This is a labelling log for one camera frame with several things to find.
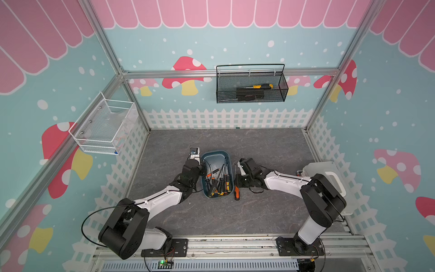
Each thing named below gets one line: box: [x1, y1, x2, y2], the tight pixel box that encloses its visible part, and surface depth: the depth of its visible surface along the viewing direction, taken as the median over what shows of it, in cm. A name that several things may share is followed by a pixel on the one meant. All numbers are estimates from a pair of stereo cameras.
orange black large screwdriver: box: [234, 162, 241, 201], surface depth 89 cm
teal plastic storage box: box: [201, 150, 234, 199], surface depth 91 cm
